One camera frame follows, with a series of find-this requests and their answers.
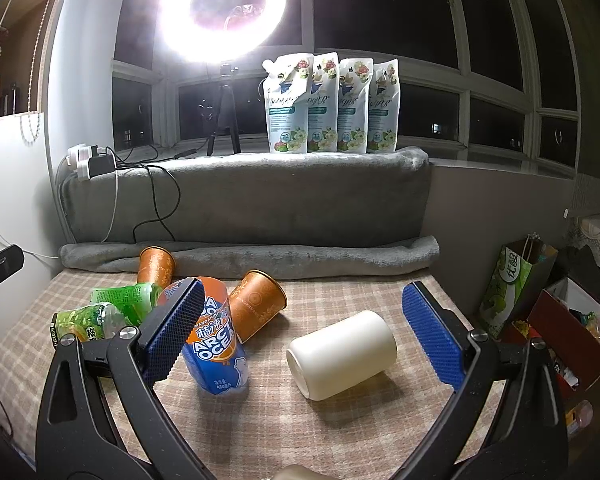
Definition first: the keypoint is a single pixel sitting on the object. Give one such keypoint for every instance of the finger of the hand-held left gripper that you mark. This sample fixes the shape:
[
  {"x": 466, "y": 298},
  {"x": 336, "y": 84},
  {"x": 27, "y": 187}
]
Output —
[{"x": 5, "y": 260}]

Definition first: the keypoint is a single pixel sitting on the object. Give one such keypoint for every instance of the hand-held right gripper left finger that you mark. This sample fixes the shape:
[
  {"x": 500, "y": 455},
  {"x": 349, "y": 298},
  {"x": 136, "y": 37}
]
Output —
[{"x": 174, "y": 332}]

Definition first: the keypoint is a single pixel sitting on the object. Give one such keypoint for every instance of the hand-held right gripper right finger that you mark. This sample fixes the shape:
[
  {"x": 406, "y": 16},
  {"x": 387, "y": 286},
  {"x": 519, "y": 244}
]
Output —
[{"x": 432, "y": 335}]

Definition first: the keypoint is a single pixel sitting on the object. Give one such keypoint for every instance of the white cup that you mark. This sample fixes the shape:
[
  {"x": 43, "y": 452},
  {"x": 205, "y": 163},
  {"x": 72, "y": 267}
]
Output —
[{"x": 345, "y": 355}]

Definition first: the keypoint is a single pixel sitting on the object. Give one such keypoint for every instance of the orange patterned paper cup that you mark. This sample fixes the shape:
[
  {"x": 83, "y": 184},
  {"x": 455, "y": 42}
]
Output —
[
  {"x": 155, "y": 265},
  {"x": 257, "y": 305}
]

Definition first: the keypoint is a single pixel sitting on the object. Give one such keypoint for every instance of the blue orange soda bottle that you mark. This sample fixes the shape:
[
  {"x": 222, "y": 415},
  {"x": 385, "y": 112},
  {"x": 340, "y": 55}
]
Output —
[{"x": 215, "y": 350}]

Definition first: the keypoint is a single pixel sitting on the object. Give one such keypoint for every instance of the green drink bottle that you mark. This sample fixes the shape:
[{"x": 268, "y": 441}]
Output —
[
  {"x": 90, "y": 322},
  {"x": 125, "y": 297}
]

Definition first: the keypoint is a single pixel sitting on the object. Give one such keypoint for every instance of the green paper bag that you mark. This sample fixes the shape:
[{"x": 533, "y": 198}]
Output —
[{"x": 510, "y": 290}]

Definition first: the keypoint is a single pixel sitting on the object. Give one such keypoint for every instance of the checkered cloth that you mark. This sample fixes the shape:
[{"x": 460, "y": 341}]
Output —
[{"x": 360, "y": 425}]

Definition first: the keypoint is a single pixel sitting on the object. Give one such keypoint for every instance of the white power strip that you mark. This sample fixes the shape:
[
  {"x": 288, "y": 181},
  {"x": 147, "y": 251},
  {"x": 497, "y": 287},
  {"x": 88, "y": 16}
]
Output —
[{"x": 77, "y": 162}]

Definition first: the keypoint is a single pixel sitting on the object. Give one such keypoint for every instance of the rolled grey blanket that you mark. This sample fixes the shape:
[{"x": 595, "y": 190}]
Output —
[{"x": 330, "y": 257}]

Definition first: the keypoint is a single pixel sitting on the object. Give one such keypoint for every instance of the black charger plug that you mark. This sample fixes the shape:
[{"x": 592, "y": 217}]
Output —
[{"x": 101, "y": 165}]

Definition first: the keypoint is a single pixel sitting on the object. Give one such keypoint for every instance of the red cardboard box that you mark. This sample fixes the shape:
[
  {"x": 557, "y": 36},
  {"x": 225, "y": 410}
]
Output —
[{"x": 575, "y": 345}]

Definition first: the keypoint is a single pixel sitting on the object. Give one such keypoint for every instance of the cream round object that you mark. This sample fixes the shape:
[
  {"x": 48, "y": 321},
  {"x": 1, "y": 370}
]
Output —
[{"x": 300, "y": 474}]

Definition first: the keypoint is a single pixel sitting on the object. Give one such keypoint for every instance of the wooden shelf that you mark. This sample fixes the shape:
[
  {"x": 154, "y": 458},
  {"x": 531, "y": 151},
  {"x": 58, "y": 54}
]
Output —
[{"x": 25, "y": 35}]

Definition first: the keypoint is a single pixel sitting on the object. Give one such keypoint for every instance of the white floral refill pouch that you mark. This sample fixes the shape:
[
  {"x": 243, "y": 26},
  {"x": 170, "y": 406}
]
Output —
[
  {"x": 285, "y": 110},
  {"x": 355, "y": 110},
  {"x": 324, "y": 110},
  {"x": 385, "y": 110}
]

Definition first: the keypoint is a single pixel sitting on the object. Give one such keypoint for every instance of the black tripod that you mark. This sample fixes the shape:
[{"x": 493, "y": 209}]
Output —
[{"x": 227, "y": 105}]

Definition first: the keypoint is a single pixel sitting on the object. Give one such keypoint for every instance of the white window frame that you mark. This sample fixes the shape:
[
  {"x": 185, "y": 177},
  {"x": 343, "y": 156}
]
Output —
[{"x": 460, "y": 80}]

